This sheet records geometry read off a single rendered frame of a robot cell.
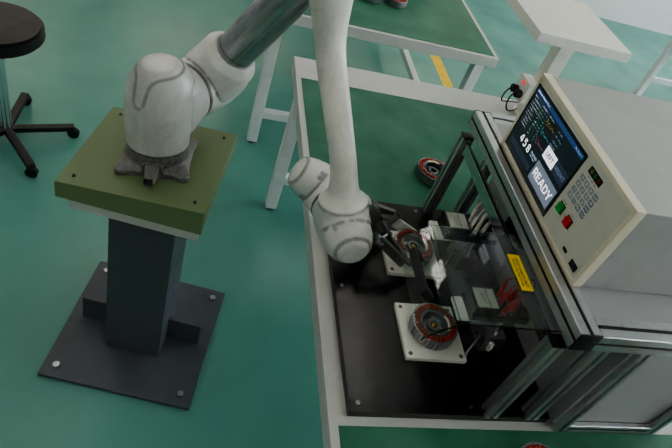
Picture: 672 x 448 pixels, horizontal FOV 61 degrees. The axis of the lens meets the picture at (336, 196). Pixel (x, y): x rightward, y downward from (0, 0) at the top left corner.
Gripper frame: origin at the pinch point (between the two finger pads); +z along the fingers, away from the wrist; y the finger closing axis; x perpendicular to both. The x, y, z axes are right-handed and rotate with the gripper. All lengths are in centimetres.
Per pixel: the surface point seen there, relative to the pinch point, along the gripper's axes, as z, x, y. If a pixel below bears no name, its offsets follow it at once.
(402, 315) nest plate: -4.1, 4.7, -20.5
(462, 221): 2.3, -14.7, -0.1
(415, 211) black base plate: 6.8, 0.0, 17.6
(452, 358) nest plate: 4.8, -0.3, -31.2
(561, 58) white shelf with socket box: 50, -54, 85
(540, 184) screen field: -6.3, -37.9, -11.5
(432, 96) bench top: 28, -9, 88
